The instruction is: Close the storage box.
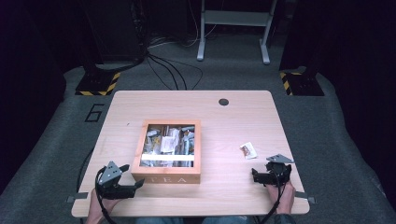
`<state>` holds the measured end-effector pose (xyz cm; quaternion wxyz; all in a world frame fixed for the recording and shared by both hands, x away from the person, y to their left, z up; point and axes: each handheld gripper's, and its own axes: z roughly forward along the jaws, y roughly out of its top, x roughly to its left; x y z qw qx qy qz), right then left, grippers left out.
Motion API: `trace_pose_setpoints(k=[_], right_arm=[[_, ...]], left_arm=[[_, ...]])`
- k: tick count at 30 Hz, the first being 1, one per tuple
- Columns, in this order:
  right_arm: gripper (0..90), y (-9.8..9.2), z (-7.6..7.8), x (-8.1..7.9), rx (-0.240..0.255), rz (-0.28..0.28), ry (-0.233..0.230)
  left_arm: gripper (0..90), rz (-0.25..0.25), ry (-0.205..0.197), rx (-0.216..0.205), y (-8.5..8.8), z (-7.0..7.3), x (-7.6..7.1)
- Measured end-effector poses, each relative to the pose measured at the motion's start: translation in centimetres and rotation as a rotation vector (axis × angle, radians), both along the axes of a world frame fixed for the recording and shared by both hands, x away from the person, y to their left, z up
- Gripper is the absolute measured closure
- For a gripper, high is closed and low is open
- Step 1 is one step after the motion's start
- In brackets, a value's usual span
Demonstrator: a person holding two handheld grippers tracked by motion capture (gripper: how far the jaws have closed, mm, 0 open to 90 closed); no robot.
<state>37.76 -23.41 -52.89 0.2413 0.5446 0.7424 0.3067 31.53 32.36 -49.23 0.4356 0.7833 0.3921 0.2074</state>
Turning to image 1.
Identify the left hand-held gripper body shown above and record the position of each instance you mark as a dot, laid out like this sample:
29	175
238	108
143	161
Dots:
113	183

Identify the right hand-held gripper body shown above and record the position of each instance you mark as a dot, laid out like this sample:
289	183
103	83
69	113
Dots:
278	174

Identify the white brown tea bag packet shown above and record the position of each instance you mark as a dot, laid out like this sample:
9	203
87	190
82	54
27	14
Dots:
248	151

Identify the wooden tea box glass lid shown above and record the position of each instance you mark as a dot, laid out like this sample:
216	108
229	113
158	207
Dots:
166	176

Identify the person's right hand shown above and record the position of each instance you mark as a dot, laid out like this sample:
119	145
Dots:
285	199

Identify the person's left hand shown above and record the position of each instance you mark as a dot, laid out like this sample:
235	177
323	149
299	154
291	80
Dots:
97	207

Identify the grey table foot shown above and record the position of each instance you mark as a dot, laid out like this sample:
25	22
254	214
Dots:
306	197
77	197

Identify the pile of tea bags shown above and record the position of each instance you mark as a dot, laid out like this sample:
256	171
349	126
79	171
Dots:
168	143

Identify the round black table grommet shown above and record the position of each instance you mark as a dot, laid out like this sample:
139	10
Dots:
223	102

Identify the black stand base striped tape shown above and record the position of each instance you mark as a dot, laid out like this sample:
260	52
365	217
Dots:
303	84
96	82

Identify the dark curtain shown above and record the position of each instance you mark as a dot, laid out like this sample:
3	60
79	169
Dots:
364	93
28	93

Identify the dark cabinet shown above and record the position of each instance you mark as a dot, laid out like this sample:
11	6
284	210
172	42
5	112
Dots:
115	28

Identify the white metal stand frame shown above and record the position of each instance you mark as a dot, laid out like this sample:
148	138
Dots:
235	18

